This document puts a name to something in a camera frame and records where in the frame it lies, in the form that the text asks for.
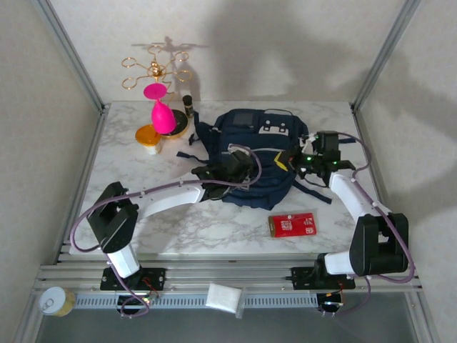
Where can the navy blue backpack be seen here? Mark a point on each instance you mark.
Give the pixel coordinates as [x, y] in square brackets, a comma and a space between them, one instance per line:
[221, 135]

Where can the red card package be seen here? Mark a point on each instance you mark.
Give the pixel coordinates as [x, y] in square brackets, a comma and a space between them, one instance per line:
[300, 226]

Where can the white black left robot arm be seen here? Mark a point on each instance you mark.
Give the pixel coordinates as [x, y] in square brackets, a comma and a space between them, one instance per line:
[171, 200]

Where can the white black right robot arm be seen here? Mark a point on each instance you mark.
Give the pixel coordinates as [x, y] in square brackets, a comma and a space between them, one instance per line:
[350, 193]

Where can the gold wine glass rack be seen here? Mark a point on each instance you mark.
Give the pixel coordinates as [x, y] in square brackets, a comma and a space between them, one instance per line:
[179, 121]

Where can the small dark spice jar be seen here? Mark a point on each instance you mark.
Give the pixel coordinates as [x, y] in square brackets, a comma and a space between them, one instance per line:
[188, 106]

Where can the pink wine glass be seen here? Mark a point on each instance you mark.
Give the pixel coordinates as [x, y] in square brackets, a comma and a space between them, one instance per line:
[162, 116]

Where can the orange lid plastic container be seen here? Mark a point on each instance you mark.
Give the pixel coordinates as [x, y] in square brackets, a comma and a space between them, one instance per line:
[147, 135]

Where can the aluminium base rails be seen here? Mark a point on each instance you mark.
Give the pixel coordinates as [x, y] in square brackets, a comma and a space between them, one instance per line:
[232, 275]

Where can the small controller board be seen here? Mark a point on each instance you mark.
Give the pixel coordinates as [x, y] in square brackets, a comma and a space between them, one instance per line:
[332, 303]
[151, 299]

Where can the tin can with pull tab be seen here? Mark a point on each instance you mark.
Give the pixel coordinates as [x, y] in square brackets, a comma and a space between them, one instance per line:
[53, 302]

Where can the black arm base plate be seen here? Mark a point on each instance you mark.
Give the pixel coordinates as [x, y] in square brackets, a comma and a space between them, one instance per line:
[300, 280]
[159, 277]

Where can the aluminium frame post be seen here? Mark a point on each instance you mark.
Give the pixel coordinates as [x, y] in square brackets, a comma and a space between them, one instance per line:
[70, 53]
[385, 53]

